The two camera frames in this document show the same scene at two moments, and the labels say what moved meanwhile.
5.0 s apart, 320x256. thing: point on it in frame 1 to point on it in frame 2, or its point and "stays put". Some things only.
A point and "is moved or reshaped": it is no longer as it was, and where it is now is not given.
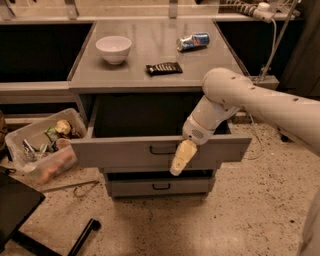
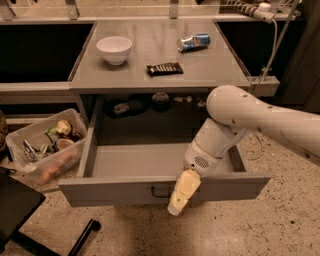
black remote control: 164,68 stays put
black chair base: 17,202 stays put
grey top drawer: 145,132 is moved or reshaped
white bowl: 114,49 stays put
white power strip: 252,8 stays put
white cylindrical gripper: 196,132 to 199,159
